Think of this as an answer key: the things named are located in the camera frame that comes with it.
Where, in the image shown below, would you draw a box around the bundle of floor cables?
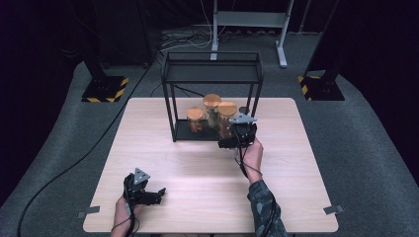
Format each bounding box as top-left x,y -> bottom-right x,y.
159,28 -> 215,52

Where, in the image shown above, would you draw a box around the short glass jar wooden lid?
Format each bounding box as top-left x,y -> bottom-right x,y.
186,106 -> 206,133

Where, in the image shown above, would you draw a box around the black metal shelf rack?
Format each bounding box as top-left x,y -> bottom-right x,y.
160,50 -> 264,143

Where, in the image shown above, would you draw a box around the right hand-held gripper black cable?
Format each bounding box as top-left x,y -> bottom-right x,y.
231,127 -> 279,237

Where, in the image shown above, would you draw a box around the black stand with striped base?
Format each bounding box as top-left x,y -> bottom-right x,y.
80,55 -> 129,104
297,0 -> 346,102

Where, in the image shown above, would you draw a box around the person's right hand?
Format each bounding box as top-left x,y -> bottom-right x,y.
241,137 -> 265,185

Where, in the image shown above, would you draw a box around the glass jar with green contents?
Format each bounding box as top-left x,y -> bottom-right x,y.
202,93 -> 222,128

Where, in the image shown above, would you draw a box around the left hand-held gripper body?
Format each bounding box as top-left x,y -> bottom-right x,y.
123,167 -> 156,206

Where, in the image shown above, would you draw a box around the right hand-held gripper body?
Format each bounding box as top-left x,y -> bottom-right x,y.
228,113 -> 258,149

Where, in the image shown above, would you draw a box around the person's left hand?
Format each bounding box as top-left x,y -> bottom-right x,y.
113,196 -> 145,231

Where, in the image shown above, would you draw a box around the grey metal stand frame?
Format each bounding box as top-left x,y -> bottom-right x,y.
209,0 -> 295,69

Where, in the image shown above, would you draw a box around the thin black floor cable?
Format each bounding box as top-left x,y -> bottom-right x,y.
150,82 -> 208,99

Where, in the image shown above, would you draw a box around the hand-held gripper black cable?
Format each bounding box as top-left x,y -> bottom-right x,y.
231,127 -> 279,237
112,179 -> 141,237

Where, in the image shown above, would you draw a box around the grey tape strip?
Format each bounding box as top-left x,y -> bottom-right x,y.
76,205 -> 101,219
322,204 -> 345,215

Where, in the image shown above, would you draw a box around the long black floor cable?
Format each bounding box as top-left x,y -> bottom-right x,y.
17,62 -> 156,237

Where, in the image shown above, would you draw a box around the tall glass jar brown contents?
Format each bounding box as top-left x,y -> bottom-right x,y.
216,101 -> 238,139

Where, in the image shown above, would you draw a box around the left hand-held gripper black cable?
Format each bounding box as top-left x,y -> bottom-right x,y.
112,179 -> 141,237

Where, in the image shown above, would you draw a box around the grey metal pole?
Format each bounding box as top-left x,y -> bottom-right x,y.
297,0 -> 313,34

